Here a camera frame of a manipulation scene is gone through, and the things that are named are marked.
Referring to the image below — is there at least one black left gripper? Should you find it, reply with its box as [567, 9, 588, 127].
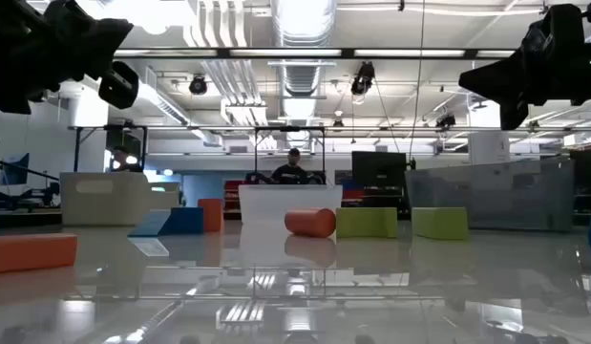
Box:
[36, 0, 134, 104]

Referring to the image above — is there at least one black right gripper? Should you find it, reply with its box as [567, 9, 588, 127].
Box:
[458, 4, 585, 104]

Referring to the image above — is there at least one green rectangular block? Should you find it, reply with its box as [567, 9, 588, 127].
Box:
[412, 206, 470, 241]

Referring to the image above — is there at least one blue wedge block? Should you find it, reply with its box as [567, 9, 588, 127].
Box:
[127, 206, 204, 238]

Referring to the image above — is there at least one green arch block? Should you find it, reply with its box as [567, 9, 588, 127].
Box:
[335, 206, 399, 240]

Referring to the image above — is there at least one small orange block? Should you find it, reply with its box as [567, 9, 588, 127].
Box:
[198, 198, 224, 233]

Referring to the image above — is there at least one long orange rectangular block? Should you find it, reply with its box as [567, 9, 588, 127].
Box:
[0, 232, 79, 275]

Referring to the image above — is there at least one orange cylinder block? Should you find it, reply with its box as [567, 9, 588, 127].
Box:
[284, 206, 337, 239]

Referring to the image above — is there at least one white column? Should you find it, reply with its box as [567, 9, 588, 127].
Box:
[468, 102, 511, 166]

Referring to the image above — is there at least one grey transparent plastic bin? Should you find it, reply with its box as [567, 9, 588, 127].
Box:
[404, 158, 576, 233]

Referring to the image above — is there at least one blue-screen monitor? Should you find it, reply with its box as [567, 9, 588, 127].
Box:
[0, 152, 31, 186]

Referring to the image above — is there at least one black monitor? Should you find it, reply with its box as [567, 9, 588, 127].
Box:
[350, 150, 409, 188]

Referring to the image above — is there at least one white opaque plastic bin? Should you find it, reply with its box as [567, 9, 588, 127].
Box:
[59, 171, 181, 226]

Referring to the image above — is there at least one black beam with light strips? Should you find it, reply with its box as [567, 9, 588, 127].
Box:
[113, 47, 518, 60]

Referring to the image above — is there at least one red storage shelf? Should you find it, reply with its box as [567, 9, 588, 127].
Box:
[222, 180, 246, 220]

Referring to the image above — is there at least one translucent white plastic bin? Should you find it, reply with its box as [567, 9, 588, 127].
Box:
[238, 183, 344, 225]

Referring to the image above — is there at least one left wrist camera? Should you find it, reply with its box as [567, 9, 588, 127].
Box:
[97, 60, 140, 110]

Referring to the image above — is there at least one white rectangular duct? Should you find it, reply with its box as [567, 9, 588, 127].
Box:
[79, 61, 224, 147]

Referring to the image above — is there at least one thin hanging cable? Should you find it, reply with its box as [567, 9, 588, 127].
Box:
[408, 0, 426, 159]

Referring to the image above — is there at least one black workstation frame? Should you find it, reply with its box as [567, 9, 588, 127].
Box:
[73, 124, 148, 173]
[254, 125, 327, 185]

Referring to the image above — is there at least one silver round ventilation duct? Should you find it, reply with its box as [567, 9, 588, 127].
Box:
[270, 0, 338, 144]

